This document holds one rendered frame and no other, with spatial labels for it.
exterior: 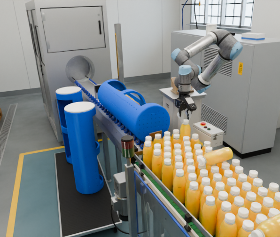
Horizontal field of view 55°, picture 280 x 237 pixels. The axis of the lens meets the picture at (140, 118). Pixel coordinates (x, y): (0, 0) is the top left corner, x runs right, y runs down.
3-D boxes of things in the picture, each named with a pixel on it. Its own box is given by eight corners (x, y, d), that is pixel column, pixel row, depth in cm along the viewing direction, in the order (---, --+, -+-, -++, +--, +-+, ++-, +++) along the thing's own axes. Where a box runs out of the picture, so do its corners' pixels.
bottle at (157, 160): (151, 175, 167) (150, 150, 160) (161, 173, 168) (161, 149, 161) (153, 181, 160) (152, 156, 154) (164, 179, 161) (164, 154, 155)
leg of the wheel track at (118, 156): (121, 176, 324) (118, 128, 300) (123, 178, 319) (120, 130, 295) (117, 177, 322) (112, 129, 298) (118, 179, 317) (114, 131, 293)
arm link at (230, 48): (194, 79, 231) (232, 30, 188) (206, 92, 228) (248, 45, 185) (185, 84, 224) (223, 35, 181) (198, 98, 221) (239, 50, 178)
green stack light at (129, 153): (131, 150, 143) (130, 142, 141) (136, 156, 137) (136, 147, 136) (120, 153, 140) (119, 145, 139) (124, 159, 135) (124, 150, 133)
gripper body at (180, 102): (184, 105, 179) (185, 87, 174) (192, 109, 172) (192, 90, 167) (175, 107, 176) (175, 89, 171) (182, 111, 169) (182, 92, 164)
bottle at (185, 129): (191, 144, 183) (192, 121, 176) (188, 149, 177) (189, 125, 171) (182, 142, 186) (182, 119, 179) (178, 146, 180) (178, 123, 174)
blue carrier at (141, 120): (124, 106, 275) (125, 78, 265) (169, 139, 201) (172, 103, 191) (97, 108, 263) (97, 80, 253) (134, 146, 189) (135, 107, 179)
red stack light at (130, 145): (130, 142, 141) (130, 135, 139) (136, 147, 136) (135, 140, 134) (119, 145, 139) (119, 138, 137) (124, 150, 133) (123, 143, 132)
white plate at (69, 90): (59, 86, 316) (59, 87, 317) (52, 93, 291) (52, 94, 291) (83, 85, 315) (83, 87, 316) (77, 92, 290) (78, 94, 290)
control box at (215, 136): (203, 133, 195) (204, 120, 191) (222, 145, 178) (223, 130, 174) (192, 136, 191) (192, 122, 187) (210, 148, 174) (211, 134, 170)
